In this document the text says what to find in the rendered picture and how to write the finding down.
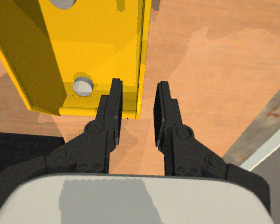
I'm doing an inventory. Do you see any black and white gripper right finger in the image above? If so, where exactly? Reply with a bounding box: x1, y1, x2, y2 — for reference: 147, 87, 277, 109
153, 81, 271, 216

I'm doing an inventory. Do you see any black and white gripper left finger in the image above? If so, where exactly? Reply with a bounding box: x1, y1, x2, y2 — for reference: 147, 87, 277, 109
0, 78, 123, 208

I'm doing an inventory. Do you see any grey steel disc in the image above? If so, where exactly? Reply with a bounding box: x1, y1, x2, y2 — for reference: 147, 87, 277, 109
49, 0, 76, 10
73, 77, 94, 96

